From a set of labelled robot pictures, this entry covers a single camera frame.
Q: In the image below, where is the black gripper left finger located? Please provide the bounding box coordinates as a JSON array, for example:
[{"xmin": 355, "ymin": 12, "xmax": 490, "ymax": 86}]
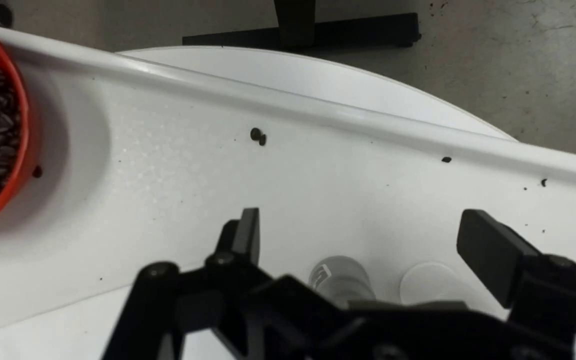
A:
[{"xmin": 205, "ymin": 208, "xmax": 259, "ymax": 265}]

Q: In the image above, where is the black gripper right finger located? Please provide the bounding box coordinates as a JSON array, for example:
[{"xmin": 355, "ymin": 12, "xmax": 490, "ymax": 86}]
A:
[{"xmin": 455, "ymin": 210, "xmax": 576, "ymax": 307}]

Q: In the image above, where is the grey top salt cellar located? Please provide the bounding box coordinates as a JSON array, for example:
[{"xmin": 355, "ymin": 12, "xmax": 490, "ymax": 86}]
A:
[{"xmin": 308, "ymin": 255, "xmax": 373, "ymax": 307}]

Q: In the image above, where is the white top shaker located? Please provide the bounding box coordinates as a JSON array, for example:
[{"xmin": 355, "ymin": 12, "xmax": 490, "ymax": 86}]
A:
[{"xmin": 400, "ymin": 261, "xmax": 477, "ymax": 305}]

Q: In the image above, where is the white plastic tray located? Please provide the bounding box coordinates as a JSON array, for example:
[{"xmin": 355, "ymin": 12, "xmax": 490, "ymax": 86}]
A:
[{"xmin": 0, "ymin": 29, "xmax": 576, "ymax": 325}]

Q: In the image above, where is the black camera tripod stand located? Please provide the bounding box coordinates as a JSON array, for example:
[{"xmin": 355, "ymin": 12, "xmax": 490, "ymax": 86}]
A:
[{"xmin": 182, "ymin": 0, "xmax": 422, "ymax": 52}]

